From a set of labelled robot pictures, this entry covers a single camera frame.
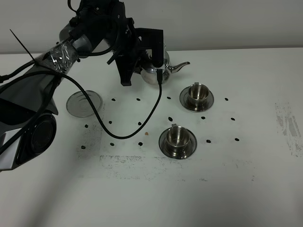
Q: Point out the stainless steel teapot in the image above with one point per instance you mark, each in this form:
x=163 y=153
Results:
x=148 y=72

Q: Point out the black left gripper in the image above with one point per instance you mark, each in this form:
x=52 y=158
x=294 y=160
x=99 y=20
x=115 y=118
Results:
x=100 y=27

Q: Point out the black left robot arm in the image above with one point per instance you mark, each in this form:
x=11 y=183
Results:
x=27 y=109

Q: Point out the steel teacup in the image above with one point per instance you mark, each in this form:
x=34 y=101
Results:
x=177 y=136
x=198 y=94

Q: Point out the teapot steel saucer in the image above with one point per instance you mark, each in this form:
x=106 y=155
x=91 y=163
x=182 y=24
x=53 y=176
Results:
x=78 y=106

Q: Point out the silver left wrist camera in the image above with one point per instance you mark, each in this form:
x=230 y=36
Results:
x=152 y=39

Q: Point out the far steel saucer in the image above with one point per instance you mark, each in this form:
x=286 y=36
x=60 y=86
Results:
x=183 y=98

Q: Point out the far steel teacup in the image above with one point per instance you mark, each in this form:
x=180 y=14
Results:
x=198 y=94

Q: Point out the near steel saucer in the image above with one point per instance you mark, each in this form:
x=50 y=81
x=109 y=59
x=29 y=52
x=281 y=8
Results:
x=178 y=153

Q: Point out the near steel teacup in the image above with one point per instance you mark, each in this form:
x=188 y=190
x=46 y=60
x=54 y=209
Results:
x=177 y=136

